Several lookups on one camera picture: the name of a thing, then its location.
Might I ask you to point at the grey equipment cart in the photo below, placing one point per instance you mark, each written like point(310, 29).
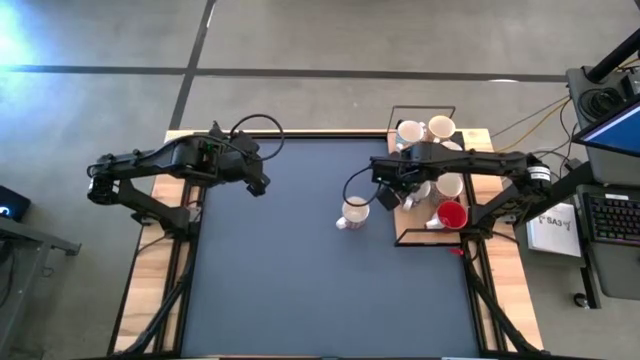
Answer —
point(615, 172)

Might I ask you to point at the laptop with blue screen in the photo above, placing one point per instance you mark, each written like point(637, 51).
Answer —
point(615, 132)

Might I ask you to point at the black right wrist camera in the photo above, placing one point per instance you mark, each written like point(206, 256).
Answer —
point(388, 198)

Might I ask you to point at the grey metal stand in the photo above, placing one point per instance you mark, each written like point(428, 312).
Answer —
point(25, 240)

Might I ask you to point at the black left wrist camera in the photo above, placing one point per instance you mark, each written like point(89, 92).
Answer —
point(256, 187)

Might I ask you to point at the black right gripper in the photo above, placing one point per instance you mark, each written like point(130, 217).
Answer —
point(407, 167)

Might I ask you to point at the small red clip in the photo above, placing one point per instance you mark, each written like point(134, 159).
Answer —
point(458, 251)

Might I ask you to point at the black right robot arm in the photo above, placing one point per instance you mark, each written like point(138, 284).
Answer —
point(495, 162)

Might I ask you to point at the blue floral white mug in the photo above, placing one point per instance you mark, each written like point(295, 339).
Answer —
point(423, 193)

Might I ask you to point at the black keyboard with coloured keys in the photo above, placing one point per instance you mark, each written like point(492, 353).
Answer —
point(615, 217)

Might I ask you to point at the white SA3 labelled box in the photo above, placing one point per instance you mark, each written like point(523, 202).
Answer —
point(552, 235)

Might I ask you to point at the white mug with reddish outside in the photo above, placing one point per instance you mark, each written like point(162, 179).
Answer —
point(450, 186)

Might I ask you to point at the black pole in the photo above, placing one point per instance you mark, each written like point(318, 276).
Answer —
point(615, 56)

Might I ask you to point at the red white lattice mug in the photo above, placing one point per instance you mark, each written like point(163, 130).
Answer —
point(356, 211)

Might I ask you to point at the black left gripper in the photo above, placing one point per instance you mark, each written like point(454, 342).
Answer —
point(240, 162)

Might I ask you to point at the grey table mat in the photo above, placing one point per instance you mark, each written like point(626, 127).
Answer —
point(300, 280)

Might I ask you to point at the black device with blue light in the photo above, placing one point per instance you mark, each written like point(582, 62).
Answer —
point(12, 202)

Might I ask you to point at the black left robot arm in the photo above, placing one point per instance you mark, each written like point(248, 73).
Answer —
point(145, 160)

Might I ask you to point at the black diagonal strut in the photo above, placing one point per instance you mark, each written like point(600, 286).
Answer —
point(570, 185)

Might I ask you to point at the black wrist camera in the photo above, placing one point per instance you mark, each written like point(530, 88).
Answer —
point(388, 198)
point(256, 187)

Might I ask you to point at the black aluminium table frame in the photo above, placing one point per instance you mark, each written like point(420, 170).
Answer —
point(325, 134)

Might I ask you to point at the black caster wheel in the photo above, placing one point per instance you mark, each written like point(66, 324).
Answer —
point(581, 300)

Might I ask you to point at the orange mug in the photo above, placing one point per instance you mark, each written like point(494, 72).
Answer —
point(441, 127)

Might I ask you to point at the teal-rimmed red striped mug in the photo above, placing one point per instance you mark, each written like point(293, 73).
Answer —
point(410, 132)

